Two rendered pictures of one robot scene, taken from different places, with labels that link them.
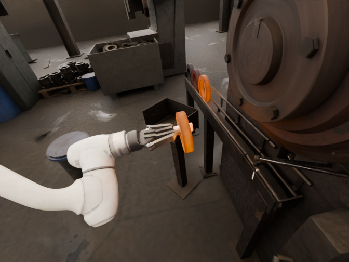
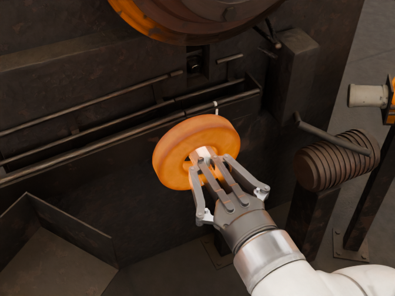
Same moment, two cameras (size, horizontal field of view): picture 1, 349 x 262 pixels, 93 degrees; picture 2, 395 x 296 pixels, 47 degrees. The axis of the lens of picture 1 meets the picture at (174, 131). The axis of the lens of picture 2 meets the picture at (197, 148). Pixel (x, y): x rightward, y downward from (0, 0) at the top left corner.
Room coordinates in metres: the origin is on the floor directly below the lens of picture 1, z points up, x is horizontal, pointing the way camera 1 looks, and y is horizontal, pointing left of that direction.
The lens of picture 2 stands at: (0.66, 0.46, 1.40)
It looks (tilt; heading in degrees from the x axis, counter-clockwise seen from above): 46 degrees down; 250
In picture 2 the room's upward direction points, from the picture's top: straight up
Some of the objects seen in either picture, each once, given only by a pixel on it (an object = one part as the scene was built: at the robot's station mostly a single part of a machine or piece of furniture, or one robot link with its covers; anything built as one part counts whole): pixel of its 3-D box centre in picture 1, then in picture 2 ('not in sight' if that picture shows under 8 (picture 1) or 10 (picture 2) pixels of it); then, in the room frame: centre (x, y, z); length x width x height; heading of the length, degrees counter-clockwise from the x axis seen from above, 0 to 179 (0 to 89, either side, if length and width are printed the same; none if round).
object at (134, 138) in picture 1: (142, 139); (242, 219); (0.46, 0.12, 0.84); 0.09 x 0.08 x 0.07; 95
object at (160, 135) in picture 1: (160, 136); (228, 184); (0.45, 0.05, 0.84); 0.11 x 0.01 x 0.04; 94
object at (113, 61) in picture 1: (129, 65); not in sight; (3.03, 0.61, 0.39); 1.03 x 0.83 x 0.79; 99
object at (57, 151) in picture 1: (80, 160); not in sight; (1.03, 0.85, 0.22); 0.32 x 0.32 x 0.43
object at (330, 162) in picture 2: not in sight; (321, 203); (0.00, -0.19, 0.27); 0.22 x 0.13 x 0.53; 5
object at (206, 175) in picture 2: (159, 132); (214, 189); (0.48, 0.06, 0.84); 0.11 x 0.01 x 0.04; 97
